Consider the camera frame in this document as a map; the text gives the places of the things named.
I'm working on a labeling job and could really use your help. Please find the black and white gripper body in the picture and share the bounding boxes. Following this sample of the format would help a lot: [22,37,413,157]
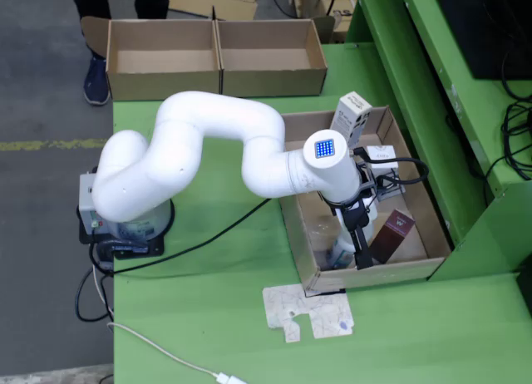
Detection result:
[330,194,379,235]

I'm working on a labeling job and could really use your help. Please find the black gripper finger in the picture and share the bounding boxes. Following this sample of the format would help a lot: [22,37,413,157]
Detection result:
[351,228,374,271]

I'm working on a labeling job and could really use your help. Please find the white plastic bottle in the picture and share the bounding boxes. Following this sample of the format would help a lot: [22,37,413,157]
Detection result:
[327,229,357,271]

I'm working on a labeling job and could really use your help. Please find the red brown product box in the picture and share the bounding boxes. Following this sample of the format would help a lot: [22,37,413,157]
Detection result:
[369,209,416,264]

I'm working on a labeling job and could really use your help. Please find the grey robot base box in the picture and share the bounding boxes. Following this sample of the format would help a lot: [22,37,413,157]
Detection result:
[77,166,175,260]

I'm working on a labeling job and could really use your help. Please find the shallow cardboard tray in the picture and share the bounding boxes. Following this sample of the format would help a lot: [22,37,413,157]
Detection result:
[278,105,453,293]

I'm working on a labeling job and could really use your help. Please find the open brown cardboard box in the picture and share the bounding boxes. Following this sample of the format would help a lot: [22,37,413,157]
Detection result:
[214,17,328,98]
[81,16,221,101]

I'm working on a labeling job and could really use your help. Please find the white cow print carton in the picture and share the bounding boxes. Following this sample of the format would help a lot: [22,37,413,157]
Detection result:
[331,91,373,146]

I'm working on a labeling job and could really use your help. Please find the green metal shelf rack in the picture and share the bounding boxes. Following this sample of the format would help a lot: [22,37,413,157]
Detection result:
[344,0,532,283]

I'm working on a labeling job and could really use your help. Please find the brown printed storage carton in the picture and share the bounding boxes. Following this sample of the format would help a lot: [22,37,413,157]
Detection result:
[288,0,362,44]

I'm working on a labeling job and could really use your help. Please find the black monitor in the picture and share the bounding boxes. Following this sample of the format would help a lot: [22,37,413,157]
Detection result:
[431,0,532,81]

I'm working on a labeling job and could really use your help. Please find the person in dark clothes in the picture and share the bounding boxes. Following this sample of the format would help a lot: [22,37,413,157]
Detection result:
[72,0,170,106]

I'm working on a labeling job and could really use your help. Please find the short black wrist cable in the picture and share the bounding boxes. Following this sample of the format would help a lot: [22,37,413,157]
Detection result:
[355,145,430,186]

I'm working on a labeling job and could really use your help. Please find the black cable bundle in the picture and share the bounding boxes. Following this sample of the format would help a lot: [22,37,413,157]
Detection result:
[484,42,532,190]

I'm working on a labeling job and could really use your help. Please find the white charger cable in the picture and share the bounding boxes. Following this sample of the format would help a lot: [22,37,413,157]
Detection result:
[106,322,250,384]

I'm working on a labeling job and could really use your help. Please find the black floor cable loop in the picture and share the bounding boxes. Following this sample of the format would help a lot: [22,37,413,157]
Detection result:
[74,267,114,323]

